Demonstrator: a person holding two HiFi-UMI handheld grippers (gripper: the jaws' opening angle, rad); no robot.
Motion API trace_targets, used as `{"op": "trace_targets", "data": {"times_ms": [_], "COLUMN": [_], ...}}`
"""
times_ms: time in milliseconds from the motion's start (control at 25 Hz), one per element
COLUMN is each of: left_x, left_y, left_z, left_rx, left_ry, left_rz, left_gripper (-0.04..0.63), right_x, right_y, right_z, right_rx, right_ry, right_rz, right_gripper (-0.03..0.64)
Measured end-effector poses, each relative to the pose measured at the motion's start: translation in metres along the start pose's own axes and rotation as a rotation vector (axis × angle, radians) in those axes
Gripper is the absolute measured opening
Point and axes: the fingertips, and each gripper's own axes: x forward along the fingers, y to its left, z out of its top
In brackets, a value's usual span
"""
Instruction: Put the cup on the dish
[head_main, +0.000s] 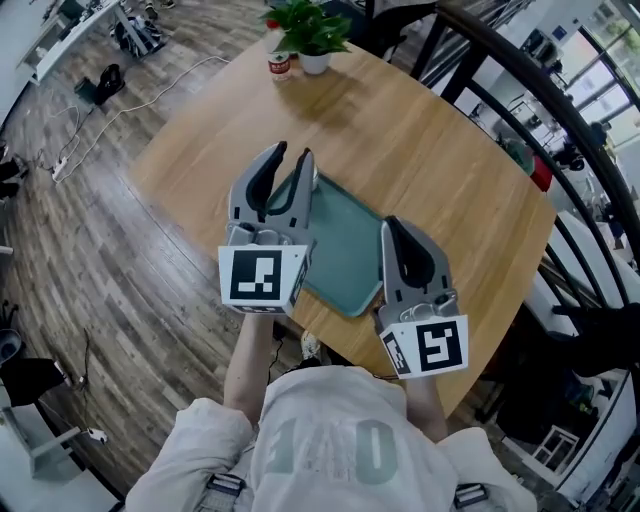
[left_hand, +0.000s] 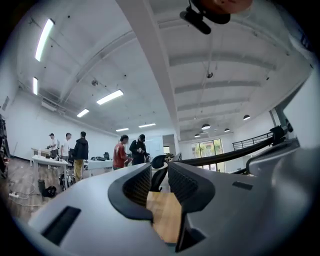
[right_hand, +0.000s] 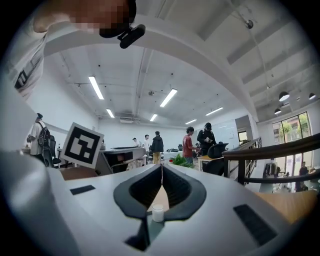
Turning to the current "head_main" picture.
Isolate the red container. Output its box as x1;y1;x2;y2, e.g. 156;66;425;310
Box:
528;154;555;193

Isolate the black floor bag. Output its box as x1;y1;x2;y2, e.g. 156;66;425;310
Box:
73;63;127;107

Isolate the person's white shirt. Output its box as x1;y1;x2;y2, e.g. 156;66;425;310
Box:
124;364;539;512

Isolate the white desk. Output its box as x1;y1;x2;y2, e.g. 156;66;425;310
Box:
14;0;152;87

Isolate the green potted plant white pot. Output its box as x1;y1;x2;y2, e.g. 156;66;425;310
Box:
259;0;354;77

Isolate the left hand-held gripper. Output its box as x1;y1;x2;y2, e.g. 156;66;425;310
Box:
218;141;317;317

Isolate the person's shoe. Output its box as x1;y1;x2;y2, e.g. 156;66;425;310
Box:
299;329;324;362

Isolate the black metal railing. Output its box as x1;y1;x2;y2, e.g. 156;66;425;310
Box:
409;0;640;312

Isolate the white floor cable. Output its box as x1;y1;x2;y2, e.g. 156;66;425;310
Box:
51;54;232;172

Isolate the grey strap buckle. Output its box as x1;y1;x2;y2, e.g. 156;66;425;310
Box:
451;481;490;512
203;471;247;512

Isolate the red labelled can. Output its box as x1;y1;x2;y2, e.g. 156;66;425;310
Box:
267;50;293;83

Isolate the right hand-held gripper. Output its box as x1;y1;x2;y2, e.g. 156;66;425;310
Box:
374;215;470;380

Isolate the black office chair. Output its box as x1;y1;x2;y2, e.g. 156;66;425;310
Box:
0;327;67;407

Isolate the person's right forearm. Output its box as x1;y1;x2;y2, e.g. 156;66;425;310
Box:
402;373;449;444

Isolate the green dish tray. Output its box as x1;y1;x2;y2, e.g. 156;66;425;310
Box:
266;169;387;319

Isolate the person's left forearm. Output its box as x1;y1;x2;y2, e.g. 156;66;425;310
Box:
222;310;277;427

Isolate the black backpack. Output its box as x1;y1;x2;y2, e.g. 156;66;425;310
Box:
112;16;167;57

